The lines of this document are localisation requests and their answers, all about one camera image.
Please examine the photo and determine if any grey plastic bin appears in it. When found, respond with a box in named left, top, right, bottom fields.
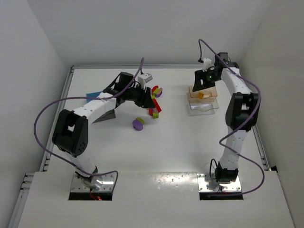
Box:
left=93, top=109, right=116, bottom=123

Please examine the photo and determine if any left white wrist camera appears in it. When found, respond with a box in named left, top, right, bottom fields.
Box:
left=137, top=73, right=152, bottom=89

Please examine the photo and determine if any blue plastic bin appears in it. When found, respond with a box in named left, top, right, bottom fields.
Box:
left=86, top=91, right=101, bottom=99

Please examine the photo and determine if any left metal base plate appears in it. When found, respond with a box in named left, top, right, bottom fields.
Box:
left=70, top=172, right=117, bottom=193

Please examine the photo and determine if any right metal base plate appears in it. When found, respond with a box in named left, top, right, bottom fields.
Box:
left=197, top=173, right=242, bottom=194

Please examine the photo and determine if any purple cable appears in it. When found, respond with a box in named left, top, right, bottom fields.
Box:
left=33, top=57, right=145, bottom=188
left=198, top=39, right=266, bottom=196

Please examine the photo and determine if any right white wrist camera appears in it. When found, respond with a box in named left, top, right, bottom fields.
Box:
left=201, top=58, right=214, bottom=72

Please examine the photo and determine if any orange translucent bin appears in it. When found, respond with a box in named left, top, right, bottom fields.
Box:
left=188, top=86, right=218, bottom=103

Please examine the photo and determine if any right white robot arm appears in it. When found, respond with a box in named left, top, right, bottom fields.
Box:
left=192, top=52, right=259, bottom=183

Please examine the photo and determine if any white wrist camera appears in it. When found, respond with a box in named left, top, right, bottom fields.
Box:
left=201, top=58, right=214, bottom=72
left=137, top=73, right=152, bottom=89

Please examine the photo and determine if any red yellow striped lego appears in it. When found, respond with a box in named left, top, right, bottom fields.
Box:
left=152, top=98, right=162, bottom=113

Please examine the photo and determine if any clear plastic bin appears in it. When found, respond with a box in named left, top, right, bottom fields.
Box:
left=188, top=99, right=219, bottom=116

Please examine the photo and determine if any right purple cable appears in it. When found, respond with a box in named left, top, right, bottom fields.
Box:
left=198, top=39, right=266, bottom=196

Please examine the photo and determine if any yellow lego brick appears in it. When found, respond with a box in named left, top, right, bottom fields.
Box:
left=197, top=92, right=205, bottom=99

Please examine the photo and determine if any metal base plate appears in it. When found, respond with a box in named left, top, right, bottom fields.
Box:
left=197, top=173, right=242, bottom=194
left=70, top=172, right=117, bottom=193

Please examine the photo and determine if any purple round lego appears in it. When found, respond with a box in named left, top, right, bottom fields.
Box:
left=132, top=117, right=145, bottom=131

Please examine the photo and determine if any green red orange lego stack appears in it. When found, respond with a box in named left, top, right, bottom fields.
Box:
left=148, top=108, right=160, bottom=119

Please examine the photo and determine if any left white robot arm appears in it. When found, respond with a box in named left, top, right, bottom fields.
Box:
left=52, top=72, right=155, bottom=187

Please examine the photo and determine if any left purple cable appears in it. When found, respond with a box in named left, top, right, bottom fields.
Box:
left=33, top=57, right=145, bottom=188

